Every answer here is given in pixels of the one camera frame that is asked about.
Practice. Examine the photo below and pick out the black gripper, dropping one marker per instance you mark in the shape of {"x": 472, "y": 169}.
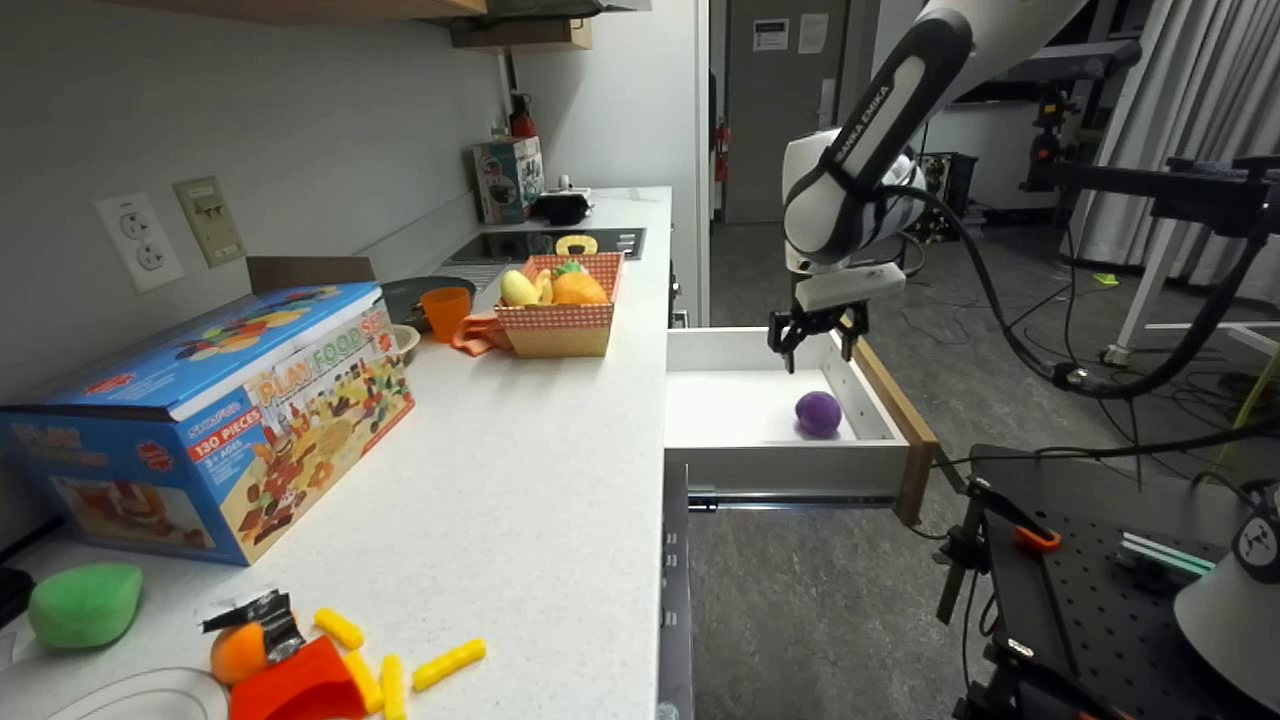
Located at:
{"x": 824, "y": 317}

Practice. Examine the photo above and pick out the purple toy fruit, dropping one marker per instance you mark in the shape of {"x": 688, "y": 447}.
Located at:
{"x": 817, "y": 413}

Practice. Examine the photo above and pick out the white drawer wooden front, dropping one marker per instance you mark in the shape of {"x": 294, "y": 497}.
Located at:
{"x": 773, "y": 401}

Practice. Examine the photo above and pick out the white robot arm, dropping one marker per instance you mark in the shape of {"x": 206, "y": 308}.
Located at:
{"x": 882, "y": 104}

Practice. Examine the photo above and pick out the red checkered tan basket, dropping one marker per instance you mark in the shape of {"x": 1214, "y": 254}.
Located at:
{"x": 554, "y": 328}

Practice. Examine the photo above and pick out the red fire extinguisher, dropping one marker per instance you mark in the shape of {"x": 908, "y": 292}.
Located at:
{"x": 720, "y": 152}

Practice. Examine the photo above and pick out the grey door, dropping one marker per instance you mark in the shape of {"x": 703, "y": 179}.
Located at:
{"x": 784, "y": 104}

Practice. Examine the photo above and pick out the orange toy fruit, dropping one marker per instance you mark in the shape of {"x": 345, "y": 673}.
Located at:
{"x": 578, "y": 286}

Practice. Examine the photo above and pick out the black cooktop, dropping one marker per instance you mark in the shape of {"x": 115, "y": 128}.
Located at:
{"x": 545, "y": 243}

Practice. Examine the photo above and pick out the small black appliance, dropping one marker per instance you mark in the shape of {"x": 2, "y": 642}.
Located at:
{"x": 561, "y": 211}

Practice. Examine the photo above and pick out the orange clamp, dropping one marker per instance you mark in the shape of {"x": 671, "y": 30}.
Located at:
{"x": 1034, "y": 537}

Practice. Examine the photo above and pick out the yellow toy banana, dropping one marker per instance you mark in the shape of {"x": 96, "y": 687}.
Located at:
{"x": 519, "y": 286}

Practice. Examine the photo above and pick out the white stand pole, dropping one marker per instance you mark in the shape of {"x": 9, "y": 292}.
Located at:
{"x": 1144, "y": 286}

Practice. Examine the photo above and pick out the orange cloth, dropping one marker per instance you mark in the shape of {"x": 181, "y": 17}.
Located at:
{"x": 472, "y": 339}

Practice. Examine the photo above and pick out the patterned grey box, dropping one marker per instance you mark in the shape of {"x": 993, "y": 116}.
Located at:
{"x": 507, "y": 183}

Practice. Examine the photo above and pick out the red top bottle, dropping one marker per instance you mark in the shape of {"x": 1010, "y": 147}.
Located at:
{"x": 520, "y": 121}

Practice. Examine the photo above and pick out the orange cup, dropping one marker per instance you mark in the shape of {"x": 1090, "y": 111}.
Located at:
{"x": 447, "y": 313}

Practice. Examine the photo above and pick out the teal tube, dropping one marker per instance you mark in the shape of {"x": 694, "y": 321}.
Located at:
{"x": 1166, "y": 552}

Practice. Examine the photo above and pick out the grey curtain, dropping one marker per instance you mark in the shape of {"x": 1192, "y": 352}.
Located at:
{"x": 1185, "y": 81}

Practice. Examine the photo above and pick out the yellow toy fry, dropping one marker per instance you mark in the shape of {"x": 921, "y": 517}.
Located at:
{"x": 363, "y": 676}
{"x": 392, "y": 687}
{"x": 450, "y": 662}
{"x": 338, "y": 624}

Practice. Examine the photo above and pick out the white cone lamp shade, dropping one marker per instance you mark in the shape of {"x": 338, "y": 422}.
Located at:
{"x": 1233, "y": 624}

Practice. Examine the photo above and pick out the grey cutting board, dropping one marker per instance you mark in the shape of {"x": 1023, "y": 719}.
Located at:
{"x": 307, "y": 271}

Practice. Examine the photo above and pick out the wooden upper cabinet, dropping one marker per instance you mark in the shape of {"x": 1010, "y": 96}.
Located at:
{"x": 333, "y": 5}

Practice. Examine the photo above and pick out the black toy packet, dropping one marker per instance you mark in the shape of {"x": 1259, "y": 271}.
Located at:
{"x": 273, "y": 613}

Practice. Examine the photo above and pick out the blue toy food box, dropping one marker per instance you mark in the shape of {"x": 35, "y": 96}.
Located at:
{"x": 203, "y": 413}

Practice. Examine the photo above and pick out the red toy fries container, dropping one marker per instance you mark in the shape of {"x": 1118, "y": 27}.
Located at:
{"x": 302, "y": 687}

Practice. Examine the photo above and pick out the orange toy ball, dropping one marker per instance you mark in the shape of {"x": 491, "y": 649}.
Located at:
{"x": 236, "y": 654}

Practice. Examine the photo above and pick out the white toy plate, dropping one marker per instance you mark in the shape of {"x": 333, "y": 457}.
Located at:
{"x": 144, "y": 695}

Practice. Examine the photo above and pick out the green toy fruit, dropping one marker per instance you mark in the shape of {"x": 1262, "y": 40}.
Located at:
{"x": 87, "y": 604}

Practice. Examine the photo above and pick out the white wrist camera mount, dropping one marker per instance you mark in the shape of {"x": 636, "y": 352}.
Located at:
{"x": 854, "y": 281}

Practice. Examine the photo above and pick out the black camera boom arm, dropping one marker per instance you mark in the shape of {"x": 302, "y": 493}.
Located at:
{"x": 1203, "y": 192}

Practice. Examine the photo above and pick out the beige wall switch plate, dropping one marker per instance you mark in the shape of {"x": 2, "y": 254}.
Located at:
{"x": 211, "y": 220}

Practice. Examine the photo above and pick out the white wall outlet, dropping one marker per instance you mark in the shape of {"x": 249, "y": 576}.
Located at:
{"x": 142, "y": 243}

